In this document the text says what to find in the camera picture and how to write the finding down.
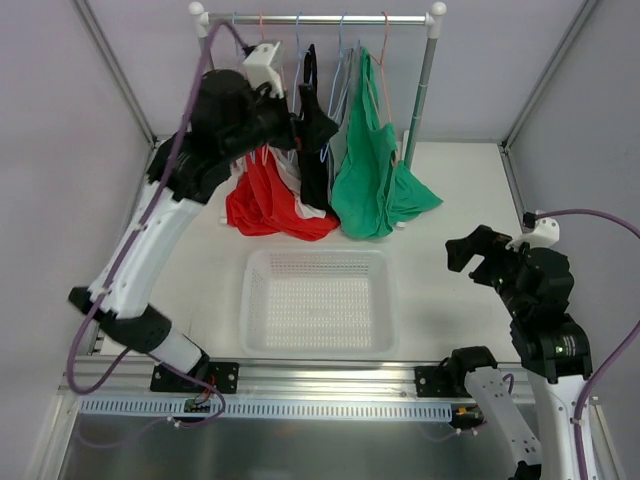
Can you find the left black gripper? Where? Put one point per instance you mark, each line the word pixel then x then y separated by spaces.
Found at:
pixel 288 122

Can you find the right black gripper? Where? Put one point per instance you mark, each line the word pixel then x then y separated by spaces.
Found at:
pixel 493 262

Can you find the green tank top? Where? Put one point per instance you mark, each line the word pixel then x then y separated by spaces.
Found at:
pixel 373 191

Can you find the pink wire hanger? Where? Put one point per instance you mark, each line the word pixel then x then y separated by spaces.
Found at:
pixel 386 75

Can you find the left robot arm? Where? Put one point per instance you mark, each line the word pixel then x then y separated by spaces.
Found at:
pixel 226 118

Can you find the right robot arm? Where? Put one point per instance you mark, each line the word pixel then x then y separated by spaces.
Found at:
pixel 534 283

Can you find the black tank top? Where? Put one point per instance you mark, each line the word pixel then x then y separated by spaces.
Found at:
pixel 310 76

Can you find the white tank top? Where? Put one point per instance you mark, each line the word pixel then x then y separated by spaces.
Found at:
pixel 307 178

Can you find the grey tank top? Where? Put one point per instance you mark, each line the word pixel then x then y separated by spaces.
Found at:
pixel 338 144

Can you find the blue hanger middle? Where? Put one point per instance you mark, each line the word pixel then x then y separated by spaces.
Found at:
pixel 300 54

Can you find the red tank top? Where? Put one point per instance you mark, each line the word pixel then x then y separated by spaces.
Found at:
pixel 262 204

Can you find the blue hanger far left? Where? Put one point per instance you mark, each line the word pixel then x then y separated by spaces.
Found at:
pixel 240 44

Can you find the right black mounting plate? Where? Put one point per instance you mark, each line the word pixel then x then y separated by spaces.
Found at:
pixel 437 382

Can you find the black mounting plate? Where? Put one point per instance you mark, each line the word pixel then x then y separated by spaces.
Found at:
pixel 220 377
pixel 437 382

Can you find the white plastic basket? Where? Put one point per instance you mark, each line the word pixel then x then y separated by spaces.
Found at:
pixel 318 304

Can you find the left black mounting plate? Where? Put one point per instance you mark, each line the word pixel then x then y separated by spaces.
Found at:
pixel 220 377

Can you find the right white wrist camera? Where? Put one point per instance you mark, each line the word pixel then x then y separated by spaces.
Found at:
pixel 538 232

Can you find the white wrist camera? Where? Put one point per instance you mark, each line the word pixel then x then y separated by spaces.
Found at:
pixel 538 232
pixel 263 66

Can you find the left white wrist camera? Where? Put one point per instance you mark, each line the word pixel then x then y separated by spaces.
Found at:
pixel 263 66

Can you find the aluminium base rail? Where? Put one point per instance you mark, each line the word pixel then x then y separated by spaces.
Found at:
pixel 357 381

